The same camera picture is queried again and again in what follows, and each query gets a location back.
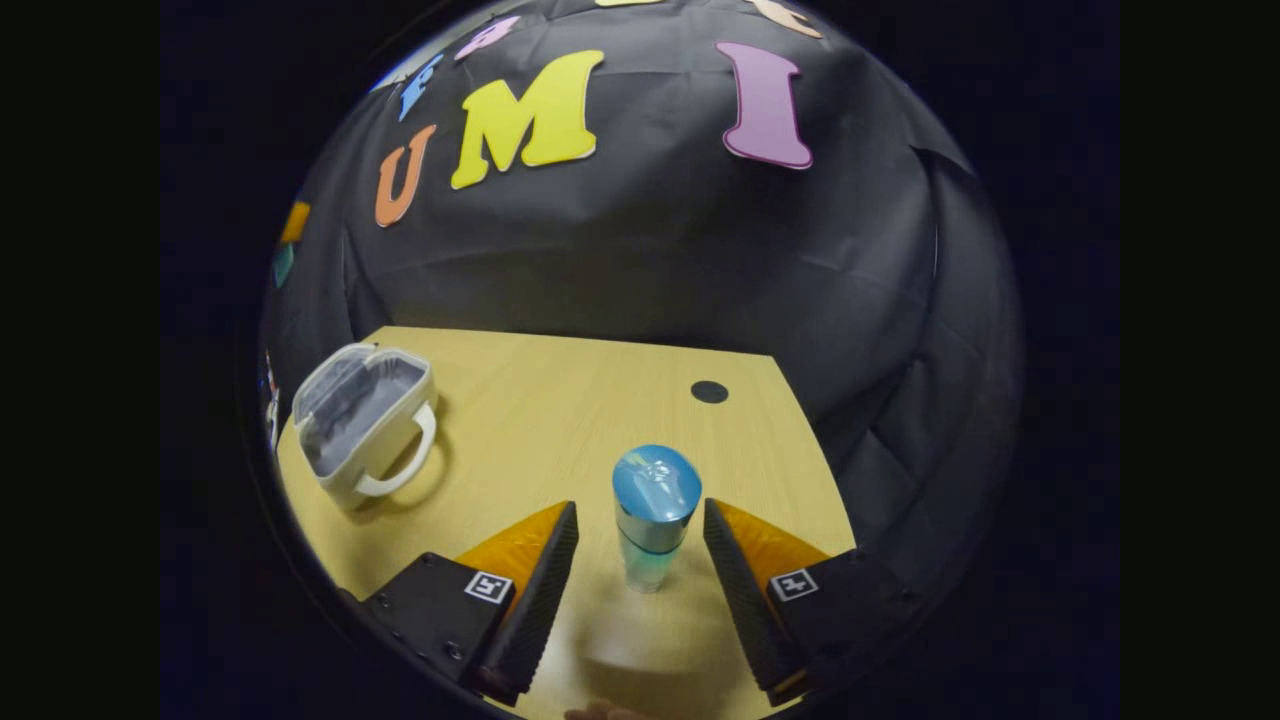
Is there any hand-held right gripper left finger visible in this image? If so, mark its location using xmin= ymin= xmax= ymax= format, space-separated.
xmin=362 ymin=500 xmax=581 ymax=707

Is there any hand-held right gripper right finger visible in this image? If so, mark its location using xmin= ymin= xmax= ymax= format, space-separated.
xmin=702 ymin=497 xmax=926 ymax=707

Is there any blue capped clear bottle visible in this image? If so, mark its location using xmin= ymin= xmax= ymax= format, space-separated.
xmin=612 ymin=444 xmax=704 ymax=595

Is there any white suitcase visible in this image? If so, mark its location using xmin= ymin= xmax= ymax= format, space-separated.
xmin=291 ymin=342 xmax=442 ymax=513

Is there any white printed banner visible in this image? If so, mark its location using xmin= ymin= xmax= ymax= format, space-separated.
xmin=262 ymin=348 xmax=284 ymax=453

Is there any black backdrop cloth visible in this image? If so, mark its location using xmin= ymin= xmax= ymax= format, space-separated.
xmin=262 ymin=0 xmax=1023 ymax=601

